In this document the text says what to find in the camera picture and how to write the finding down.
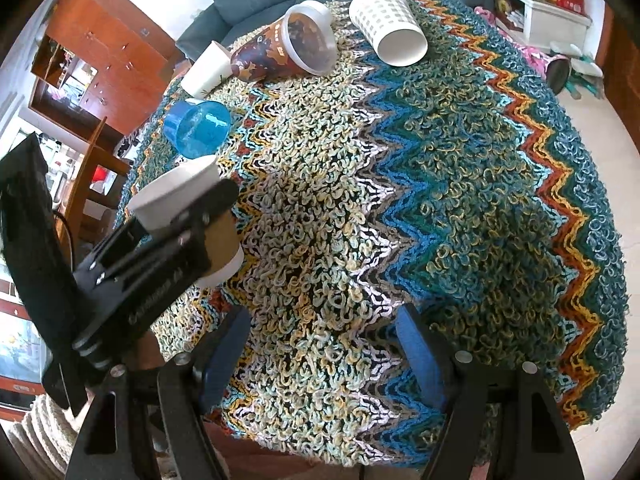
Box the small white paper cup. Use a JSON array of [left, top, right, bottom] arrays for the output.
[[180, 41, 232, 99]]

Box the red-brown wooden cabinet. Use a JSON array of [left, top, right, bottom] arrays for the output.
[[32, 0, 184, 136]]

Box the wooden chair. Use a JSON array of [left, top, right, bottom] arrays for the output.
[[54, 117, 130, 260]]

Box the brown sleeved paper cup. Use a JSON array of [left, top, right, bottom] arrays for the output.
[[127, 155, 244, 288]]

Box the white low side table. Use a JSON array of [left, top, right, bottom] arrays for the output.
[[494, 0, 591, 52]]

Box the blue translucent plastic cup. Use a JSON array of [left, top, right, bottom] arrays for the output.
[[163, 99, 232, 159]]

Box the colourful knitted zigzag table cloth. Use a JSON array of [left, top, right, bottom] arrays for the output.
[[113, 0, 629, 469]]

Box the white checkered paper cup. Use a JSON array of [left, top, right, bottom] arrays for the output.
[[348, 0, 428, 67]]

